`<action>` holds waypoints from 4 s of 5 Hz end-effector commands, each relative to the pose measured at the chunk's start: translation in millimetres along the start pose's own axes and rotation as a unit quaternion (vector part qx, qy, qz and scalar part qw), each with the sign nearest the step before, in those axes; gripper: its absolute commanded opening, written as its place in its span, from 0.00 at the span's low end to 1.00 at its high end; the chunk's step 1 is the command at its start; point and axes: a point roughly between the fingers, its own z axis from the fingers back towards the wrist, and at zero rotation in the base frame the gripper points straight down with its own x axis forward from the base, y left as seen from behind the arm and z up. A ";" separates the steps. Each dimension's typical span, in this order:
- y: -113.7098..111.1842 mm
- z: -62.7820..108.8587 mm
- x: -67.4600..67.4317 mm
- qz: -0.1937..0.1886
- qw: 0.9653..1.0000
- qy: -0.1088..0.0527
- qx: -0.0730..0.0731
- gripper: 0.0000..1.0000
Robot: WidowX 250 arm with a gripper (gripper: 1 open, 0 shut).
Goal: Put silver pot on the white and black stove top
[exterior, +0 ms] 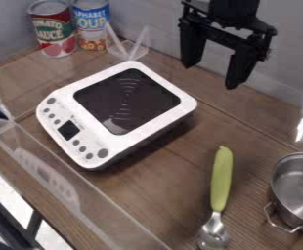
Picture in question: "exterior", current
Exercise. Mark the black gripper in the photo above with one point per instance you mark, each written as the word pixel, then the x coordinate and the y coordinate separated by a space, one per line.
pixel 225 20

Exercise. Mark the silver pot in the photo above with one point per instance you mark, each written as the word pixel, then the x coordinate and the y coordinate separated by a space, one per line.
pixel 285 209

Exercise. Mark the white and black stove top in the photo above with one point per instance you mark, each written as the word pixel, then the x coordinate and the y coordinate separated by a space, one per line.
pixel 108 113

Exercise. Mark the alphabet soup can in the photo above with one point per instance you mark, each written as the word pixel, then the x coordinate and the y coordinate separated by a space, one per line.
pixel 92 17

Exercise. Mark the tomato sauce can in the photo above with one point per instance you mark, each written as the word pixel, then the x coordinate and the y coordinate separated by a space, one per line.
pixel 54 27

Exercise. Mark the clear acrylic barrier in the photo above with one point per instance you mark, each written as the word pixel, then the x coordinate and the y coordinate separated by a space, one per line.
pixel 96 224

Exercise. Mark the green handled metal spoon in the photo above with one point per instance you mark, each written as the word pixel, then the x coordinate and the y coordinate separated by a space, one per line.
pixel 213 234

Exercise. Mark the black table frame leg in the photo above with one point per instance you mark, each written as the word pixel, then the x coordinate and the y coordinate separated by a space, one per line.
pixel 16 237

